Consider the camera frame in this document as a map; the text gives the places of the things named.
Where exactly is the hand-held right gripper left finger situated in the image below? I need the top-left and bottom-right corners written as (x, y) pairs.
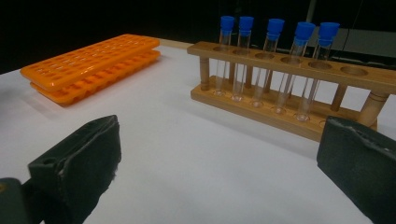
top-left (27, 114), bottom-right (123, 224)

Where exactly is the white table mat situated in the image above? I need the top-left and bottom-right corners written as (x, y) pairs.
top-left (0, 46), bottom-right (396, 224)

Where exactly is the orange plastic test tube rack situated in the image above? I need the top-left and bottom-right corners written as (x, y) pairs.
top-left (20, 33), bottom-right (162, 107)

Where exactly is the blue-capped glass test tube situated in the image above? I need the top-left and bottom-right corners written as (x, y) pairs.
top-left (270, 21), bottom-right (318, 116)
top-left (213, 15), bottom-right (236, 97)
top-left (292, 21), bottom-right (341, 123)
top-left (249, 18), bottom-right (286, 109)
top-left (231, 16), bottom-right (255, 103)

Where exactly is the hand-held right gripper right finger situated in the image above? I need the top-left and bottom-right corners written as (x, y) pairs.
top-left (316, 115), bottom-right (396, 224)

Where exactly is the wooden test tube rack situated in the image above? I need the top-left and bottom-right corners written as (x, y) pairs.
top-left (186, 40), bottom-right (396, 144)

